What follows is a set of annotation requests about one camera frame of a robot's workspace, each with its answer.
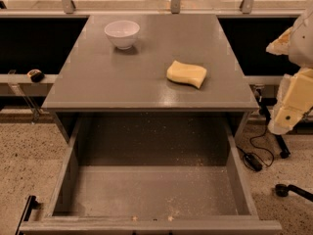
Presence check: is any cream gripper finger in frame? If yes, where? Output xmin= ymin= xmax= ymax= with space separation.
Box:
xmin=266 ymin=27 xmax=291 ymax=56
xmin=271 ymin=68 xmax=313 ymax=135

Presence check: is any yellow sponge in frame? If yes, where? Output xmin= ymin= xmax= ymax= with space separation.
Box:
xmin=166 ymin=61 xmax=207 ymax=89

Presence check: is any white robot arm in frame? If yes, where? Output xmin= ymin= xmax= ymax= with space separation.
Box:
xmin=266 ymin=7 xmax=313 ymax=135

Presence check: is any open grey top drawer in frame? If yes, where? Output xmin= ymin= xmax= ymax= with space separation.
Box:
xmin=20 ymin=116 xmax=282 ymax=235

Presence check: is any black stand leg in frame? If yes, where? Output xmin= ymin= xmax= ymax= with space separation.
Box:
xmin=253 ymin=85 xmax=291 ymax=159

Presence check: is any black caster leg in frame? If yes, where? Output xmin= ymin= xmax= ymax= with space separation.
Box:
xmin=275 ymin=184 xmax=313 ymax=202

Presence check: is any white ceramic bowl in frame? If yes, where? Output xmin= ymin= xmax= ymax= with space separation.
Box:
xmin=104 ymin=21 xmax=140 ymax=50

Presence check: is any grey cabinet table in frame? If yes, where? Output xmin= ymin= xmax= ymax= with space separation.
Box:
xmin=41 ymin=13 xmax=260 ymax=144

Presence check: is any black yellow tape measure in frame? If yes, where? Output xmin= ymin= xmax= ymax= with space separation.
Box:
xmin=27 ymin=69 xmax=45 ymax=82

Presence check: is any black power adapter with cable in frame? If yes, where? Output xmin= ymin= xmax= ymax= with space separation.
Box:
xmin=237 ymin=130 xmax=275 ymax=172

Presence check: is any clear acrylic bracket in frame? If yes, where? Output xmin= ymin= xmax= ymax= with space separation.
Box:
xmin=8 ymin=70 xmax=40 ymax=124

